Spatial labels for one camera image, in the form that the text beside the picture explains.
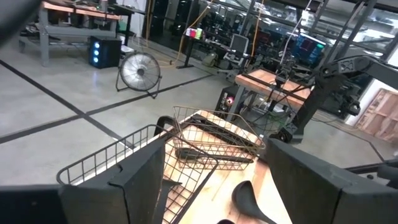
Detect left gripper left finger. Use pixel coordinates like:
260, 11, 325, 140
58, 138, 167, 224

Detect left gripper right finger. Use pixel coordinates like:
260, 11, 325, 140
263, 138, 398, 224

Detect black nylon ladle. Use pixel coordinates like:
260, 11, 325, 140
231, 179, 278, 224

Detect wooden pallet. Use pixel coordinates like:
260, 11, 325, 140
355, 88, 398, 144

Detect wood top robot table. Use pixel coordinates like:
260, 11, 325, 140
233, 67, 313, 125

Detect black computer tower pink light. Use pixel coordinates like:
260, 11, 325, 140
214, 85, 240, 121

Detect black round floor fan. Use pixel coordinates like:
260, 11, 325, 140
115, 50, 163, 100

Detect background computer monitor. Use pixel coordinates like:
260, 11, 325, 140
292, 32, 327, 66

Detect black computer tower blue lights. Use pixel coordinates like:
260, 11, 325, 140
88, 35, 123, 70

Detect grey office chair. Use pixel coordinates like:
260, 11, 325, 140
222, 33, 250, 70

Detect black office desk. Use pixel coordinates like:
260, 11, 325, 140
175, 29, 237, 71

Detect pink and green box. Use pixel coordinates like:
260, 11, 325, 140
185, 27, 204, 40

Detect wood top workbench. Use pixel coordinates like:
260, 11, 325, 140
17, 0, 147, 68

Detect small black wire basket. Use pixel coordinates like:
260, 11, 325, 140
55, 123, 219, 224

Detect gold wire basket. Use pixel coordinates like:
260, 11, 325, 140
172, 105, 267, 172

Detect yellow hanging cable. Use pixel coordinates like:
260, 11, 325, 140
144, 0, 215, 68

